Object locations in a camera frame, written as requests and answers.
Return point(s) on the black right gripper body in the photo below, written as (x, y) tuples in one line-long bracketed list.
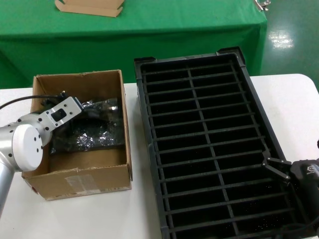
[(306, 171)]

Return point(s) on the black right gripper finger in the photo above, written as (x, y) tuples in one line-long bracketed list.
[(277, 171)]

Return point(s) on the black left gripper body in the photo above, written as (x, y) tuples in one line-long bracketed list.
[(87, 124)]

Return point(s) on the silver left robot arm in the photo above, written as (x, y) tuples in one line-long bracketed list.
[(15, 139)]

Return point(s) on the bagged graphics card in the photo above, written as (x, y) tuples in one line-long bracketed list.
[(87, 142)]

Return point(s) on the open brown cardboard box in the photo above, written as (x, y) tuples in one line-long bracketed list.
[(87, 184)]

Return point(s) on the black slotted plastic container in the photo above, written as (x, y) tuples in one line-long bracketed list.
[(174, 60)]

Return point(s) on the flat open cardboard mailer box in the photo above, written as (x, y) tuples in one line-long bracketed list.
[(87, 8)]

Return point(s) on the green tablecloth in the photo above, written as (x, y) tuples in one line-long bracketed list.
[(149, 32)]

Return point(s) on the silver metal binder clip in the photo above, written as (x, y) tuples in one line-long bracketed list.
[(261, 5)]

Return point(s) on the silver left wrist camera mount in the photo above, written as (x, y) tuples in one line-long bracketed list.
[(67, 107)]

